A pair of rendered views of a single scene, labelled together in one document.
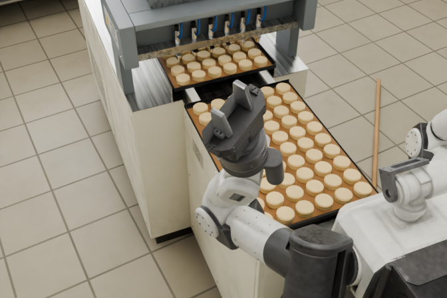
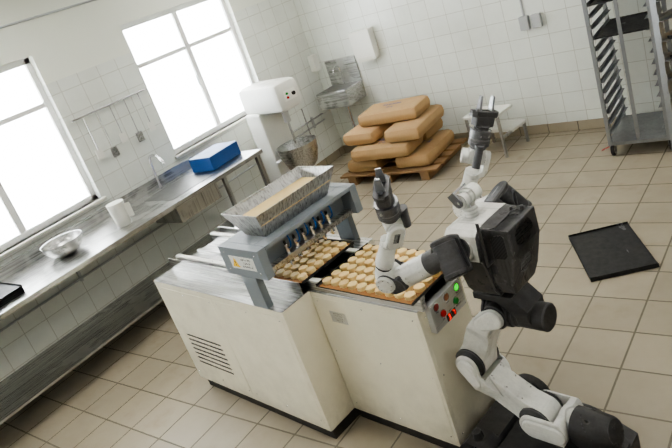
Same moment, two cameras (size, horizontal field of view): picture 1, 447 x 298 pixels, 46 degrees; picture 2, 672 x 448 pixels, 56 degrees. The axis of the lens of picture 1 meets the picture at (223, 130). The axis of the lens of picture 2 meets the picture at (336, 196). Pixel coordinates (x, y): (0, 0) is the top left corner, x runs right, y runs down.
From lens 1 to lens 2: 152 cm
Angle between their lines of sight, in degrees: 27
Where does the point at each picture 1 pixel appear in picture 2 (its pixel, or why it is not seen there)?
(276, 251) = (428, 258)
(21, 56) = (113, 401)
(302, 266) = (443, 249)
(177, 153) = (321, 338)
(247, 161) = (394, 206)
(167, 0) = (272, 226)
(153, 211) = (323, 401)
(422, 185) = (468, 193)
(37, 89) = (149, 412)
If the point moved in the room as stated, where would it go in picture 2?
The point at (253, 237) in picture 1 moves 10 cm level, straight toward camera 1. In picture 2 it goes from (413, 265) to (426, 274)
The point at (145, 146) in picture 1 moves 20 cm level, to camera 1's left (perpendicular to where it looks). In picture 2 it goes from (298, 339) to (262, 358)
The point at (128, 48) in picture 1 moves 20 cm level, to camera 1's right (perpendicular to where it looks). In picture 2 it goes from (265, 264) to (302, 245)
